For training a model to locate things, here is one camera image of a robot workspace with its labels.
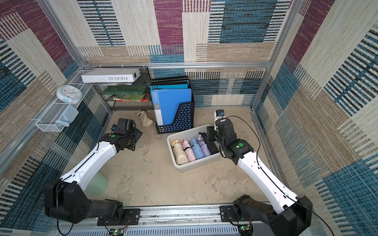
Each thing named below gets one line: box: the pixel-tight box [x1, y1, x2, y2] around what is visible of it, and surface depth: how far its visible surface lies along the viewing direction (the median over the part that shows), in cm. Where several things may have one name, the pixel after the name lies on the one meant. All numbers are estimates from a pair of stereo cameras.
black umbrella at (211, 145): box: [198, 131, 220, 155], surface depth 91 cm
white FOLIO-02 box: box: [80, 67, 142, 84], surface depth 81 cm
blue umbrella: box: [189, 137, 205, 160], surface depth 89 cm
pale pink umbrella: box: [182, 138, 197, 162], surface depth 89 cm
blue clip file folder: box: [150, 88, 192, 126], surface depth 93 cm
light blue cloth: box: [55, 104, 80, 128], surface depth 70 cm
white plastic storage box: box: [166, 124, 221, 173], surface depth 87 cm
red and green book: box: [112, 93, 149, 102], surface depth 101 cm
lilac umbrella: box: [197, 134, 211, 157], surface depth 90 cm
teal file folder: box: [149, 80, 190, 90], surface depth 94 cm
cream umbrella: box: [137, 109, 154, 128], surface depth 110 cm
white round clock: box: [56, 85, 83, 105], surface depth 76 cm
